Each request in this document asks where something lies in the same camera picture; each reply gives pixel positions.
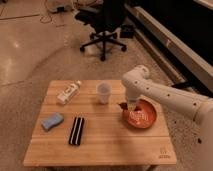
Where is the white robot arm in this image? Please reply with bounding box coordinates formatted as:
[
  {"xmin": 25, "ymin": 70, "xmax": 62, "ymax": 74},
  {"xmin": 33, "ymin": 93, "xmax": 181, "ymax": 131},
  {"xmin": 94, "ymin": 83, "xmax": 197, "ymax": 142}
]
[{"xmin": 121, "ymin": 65, "xmax": 213, "ymax": 171}]

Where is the black white striped block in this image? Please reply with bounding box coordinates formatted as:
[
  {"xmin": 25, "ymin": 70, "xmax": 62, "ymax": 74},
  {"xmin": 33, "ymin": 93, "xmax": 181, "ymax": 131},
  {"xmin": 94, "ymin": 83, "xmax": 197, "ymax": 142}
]
[{"xmin": 68, "ymin": 117, "xmax": 85, "ymax": 146}]

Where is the translucent plastic cup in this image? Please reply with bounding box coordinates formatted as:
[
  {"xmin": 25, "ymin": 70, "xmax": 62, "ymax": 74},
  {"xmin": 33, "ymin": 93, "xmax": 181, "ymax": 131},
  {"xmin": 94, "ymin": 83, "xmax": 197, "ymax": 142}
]
[{"xmin": 96, "ymin": 82, "xmax": 111, "ymax": 104}]

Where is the dark red pepper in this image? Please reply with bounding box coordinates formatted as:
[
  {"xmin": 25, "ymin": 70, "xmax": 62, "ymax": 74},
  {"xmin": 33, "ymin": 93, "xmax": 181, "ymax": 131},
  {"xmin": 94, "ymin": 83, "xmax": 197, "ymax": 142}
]
[{"xmin": 118, "ymin": 102, "xmax": 128, "ymax": 110}]

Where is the white plastic bottle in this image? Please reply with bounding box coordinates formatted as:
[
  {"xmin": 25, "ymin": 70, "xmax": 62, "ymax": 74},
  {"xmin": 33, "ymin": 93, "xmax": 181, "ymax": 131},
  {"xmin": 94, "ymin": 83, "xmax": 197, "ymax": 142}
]
[{"xmin": 57, "ymin": 80, "xmax": 82, "ymax": 105}]

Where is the wooden table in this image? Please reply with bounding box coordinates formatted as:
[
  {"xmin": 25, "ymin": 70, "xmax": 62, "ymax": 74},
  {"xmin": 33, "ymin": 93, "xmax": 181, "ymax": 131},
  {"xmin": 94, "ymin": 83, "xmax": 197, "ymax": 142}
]
[{"xmin": 24, "ymin": 80, "xmax": 177, "ymax": 167}]

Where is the black office chair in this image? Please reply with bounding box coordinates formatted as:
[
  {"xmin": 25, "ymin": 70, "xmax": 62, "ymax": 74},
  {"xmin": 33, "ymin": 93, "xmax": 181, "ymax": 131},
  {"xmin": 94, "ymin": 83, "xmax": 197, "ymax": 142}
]
[{"xmin": 75, "ymin": 0, "xmax": 127, "ymax": 61}]

